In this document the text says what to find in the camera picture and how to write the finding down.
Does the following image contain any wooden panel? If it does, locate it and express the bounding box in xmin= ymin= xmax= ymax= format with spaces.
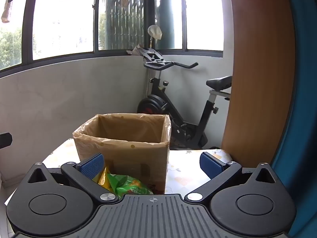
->
xmin=221 ymin=0 xmax=296 ymax=164

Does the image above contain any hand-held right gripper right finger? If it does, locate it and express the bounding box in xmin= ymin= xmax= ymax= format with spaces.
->
xmin=187 ymin=152 xmax=278 ymax=201

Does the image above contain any teal blue panel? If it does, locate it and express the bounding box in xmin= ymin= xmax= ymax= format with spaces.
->
xmin=271 ymin=0 xmax=317 ymax=237

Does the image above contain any floral checked tablecloth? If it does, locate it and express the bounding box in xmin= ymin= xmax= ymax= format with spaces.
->
xmin=5 ymin=139 xmax=232 ymax=205

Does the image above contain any cardboard box with plastic liner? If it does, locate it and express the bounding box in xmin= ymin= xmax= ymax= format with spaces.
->
xmin=73 ymin=113 xmax=172 ymax=194

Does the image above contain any black window frame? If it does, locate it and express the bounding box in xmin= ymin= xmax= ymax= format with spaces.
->
xmin=0 ymin=0 xmax=224 ymax=74

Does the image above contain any green snack packet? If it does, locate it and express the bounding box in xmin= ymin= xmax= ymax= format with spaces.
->
xmin=107 ymin=173 xmax=154 ymax=197

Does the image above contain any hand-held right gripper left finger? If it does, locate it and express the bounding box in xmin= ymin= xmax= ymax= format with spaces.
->
xmin=27 ymin=153 xmax=119 ymax=202

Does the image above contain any beige hanging garment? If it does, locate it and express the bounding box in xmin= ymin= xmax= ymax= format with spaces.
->
xmin=0 ymin=0 xmax=19 ymax=24

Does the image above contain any black exercise bike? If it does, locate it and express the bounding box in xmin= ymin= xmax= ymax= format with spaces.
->
xmin=137 ymin=47 xmax=233 ymax=150

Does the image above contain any crumpled paper on sill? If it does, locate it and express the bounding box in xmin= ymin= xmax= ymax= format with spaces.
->
xmin=126 ymin=45 xmax=144 ymax=55

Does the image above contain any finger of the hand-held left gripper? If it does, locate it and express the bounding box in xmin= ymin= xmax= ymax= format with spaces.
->
xmin=0 ymin=133 xmax=13 ymax=148

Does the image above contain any yellow snack packet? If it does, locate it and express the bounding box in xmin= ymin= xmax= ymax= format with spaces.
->
xmin=93 ymin=166 xmax=117 ymax=194

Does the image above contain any white cloth on pole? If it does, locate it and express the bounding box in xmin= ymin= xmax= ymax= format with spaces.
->
xmin=148 ymin=25 xmax=163 ymax=40

